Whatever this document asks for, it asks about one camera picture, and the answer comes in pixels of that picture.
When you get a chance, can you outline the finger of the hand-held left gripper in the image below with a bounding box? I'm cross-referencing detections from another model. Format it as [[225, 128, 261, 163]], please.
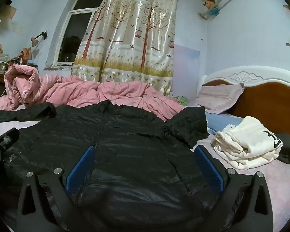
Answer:
[[0, 127, 20, 174]]

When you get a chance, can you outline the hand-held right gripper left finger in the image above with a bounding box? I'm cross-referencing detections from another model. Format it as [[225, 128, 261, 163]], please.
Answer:
[[16, 146, 96, 232]]

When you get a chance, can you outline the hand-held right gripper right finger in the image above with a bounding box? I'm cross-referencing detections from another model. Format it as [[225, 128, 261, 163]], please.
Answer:
[[194, 145, 274, 232]]

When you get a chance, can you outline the black puffer jacket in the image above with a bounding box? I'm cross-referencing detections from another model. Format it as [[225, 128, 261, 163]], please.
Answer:
[[0, 101, 244, 232]]

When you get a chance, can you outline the folded cream white garment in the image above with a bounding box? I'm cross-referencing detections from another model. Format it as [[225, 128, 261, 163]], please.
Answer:
[[212, 116, 284, 170]]

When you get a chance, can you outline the blue floral pillow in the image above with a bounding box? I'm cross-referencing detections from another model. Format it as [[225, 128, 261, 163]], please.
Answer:
[[205, 112, 244, 134]]

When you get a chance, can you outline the pink pillow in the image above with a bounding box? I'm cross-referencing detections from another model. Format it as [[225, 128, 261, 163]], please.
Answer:
[[190, 83, 245, 114]]

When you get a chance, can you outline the pile of desk clutter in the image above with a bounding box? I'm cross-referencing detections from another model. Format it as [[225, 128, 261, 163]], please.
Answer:
[[0, 42, 39, 75]]

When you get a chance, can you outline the pink checked quilt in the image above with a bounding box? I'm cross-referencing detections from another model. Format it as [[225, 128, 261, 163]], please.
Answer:
[[0, 64, 186, 121]]

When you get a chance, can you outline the folded black garment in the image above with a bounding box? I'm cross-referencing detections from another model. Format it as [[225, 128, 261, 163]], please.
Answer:
[[275, 133, 290, 164]]

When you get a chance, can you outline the white and wooden headboard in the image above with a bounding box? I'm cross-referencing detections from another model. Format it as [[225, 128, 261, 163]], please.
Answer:
[[198, 66, 290, 144]]

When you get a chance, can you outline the white framed window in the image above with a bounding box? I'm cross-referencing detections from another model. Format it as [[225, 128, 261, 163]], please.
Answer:
[[47, 0, 114, 67]]

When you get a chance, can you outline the tree print curtain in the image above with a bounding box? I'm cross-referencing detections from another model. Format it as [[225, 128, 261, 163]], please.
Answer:
[[71, 0, 179, 96]]

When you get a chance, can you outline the plush doll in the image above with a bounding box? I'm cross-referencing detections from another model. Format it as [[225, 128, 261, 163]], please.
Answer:
[[203, 0, 220, 16]]

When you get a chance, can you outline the pale purple wall panel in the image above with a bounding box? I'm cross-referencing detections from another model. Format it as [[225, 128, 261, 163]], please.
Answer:
[[173, 44, 200, 97]]

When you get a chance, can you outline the black wall lamp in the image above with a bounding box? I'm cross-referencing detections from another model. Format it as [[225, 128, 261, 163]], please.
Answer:
[[30, 31, 47, 47]]

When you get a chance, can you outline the grey hanging wall shelf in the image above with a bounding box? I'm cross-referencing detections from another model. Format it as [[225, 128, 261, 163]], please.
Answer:
[[198, 0, 257, 21]]

